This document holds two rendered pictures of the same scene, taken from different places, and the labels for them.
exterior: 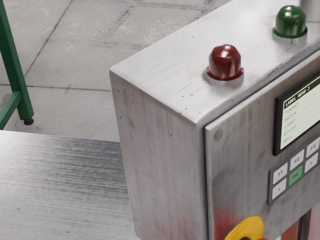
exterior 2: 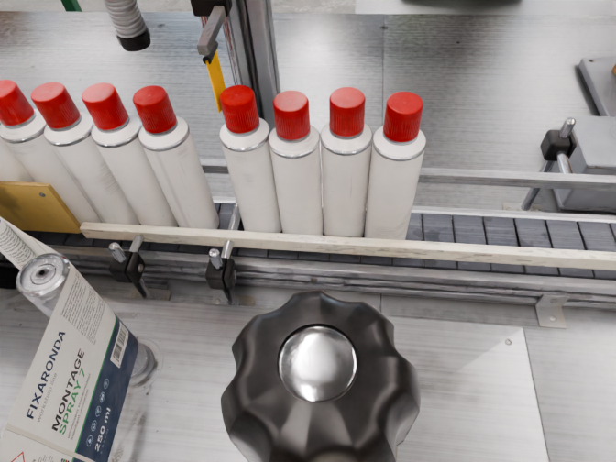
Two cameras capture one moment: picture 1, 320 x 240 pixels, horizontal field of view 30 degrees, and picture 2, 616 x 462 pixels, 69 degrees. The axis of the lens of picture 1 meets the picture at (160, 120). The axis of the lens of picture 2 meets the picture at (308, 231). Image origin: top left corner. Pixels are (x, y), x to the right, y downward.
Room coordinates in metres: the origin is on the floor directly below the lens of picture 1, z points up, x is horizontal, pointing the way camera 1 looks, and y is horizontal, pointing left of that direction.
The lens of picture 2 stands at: (-0.09, -0.13, 1.34)
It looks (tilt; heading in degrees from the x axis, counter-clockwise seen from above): 53 degrees down; 353
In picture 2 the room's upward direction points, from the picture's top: 5 degrees counter-clockwise
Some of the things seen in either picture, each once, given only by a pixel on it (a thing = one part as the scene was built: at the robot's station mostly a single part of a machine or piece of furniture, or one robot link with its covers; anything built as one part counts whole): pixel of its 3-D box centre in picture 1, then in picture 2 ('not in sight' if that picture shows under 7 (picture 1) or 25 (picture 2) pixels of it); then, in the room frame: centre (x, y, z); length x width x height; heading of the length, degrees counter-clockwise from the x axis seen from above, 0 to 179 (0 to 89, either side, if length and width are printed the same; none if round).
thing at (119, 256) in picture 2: not in sight; (137, 262); (0.25, 0.04, 0.89); 0.06 x 0.03 x 0.12; 163
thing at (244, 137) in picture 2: not in sight; (252, 171); (0.27, -0.11, 0.98); 0.05 x 0.05 x 0.20
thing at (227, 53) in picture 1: (225, 62); not in sight; (0.34, -0.05, 1.49); 0.03 x 0.03 x 0.02
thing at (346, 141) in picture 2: not in sight; (345, 175); (0.24, -0.21, 0.98); 0.05 x 0.05 x 0.20
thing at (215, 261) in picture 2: not in sight; (225, 280); (0.20, -0.06, 0.89); 0.03 x 0.03 x 0.12; 73
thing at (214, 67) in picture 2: not in sight; (216, 77); (0.29, -0.10, 1.09); 0.03 x 0.01 x 0.06; 163
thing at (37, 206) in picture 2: not in sight; (28, 209); (0.32, 0.16, 0.94); 0.10 x 0.01 x 0.09; 73
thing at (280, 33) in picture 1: (290, 21); not in sight; (0.38, -0.10, 1.49); 0.03 x 0.03 x 0.02
